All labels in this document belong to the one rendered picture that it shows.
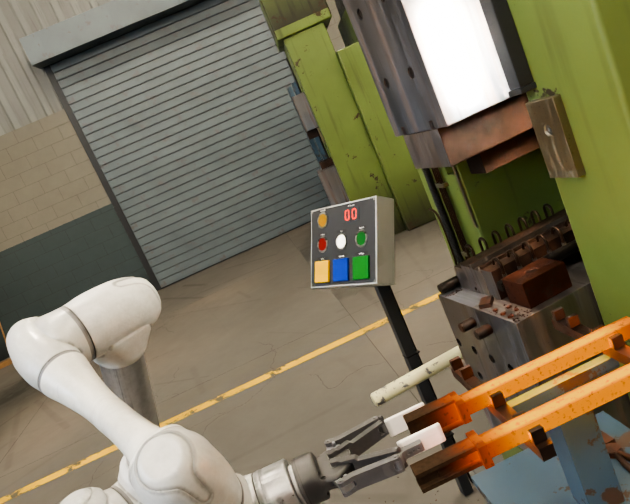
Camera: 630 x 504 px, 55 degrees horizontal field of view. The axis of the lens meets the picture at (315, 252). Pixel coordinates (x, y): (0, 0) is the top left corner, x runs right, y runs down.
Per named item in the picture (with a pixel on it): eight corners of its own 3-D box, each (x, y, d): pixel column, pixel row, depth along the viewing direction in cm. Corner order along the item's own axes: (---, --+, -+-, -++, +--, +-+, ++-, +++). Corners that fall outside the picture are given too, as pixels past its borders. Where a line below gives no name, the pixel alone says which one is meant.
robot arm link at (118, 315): (114, 511, 171) (176, 461, 185) (149, 547, 162) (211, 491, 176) (43, 295, 128) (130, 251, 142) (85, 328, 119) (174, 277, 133)
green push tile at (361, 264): (367, 278, 191) (367, 255, 191) (352, 279, 197) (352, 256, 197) (372, 279, 192) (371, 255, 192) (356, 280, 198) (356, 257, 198)
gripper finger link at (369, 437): (339, 476, 94) (334, 473, 96) (392, 436, 99) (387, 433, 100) (329, 456, 94) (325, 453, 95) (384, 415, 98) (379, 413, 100)
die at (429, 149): (451, 166, 142) (437, 128, 141) (415, 169, 162) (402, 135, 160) (593, 98, 151) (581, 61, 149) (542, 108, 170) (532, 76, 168)
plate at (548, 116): (578, 177, 122) (552, 97, 118) (550, 178, 130) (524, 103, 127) (586, 173, 122) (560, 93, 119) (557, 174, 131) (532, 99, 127)
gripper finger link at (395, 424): (391, 437, 98) (390, 435, 99) (430, 418, 98) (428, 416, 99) (384, 421, 97) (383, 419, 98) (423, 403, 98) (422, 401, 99)
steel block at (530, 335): (576, 487, 144) (515, 323, 135) (490, 426, 180) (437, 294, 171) (751, 376, 155) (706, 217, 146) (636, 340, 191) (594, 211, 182)
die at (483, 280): (501, 300, 150) (489, 269, 148) (461, 287, 169) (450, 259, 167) (633, 228, 158) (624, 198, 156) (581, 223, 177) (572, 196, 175)
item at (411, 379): (379, 410, 190) (373, 396, 189) (373, 404, 195) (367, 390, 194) (495, 345, 199) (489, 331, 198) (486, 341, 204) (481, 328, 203)
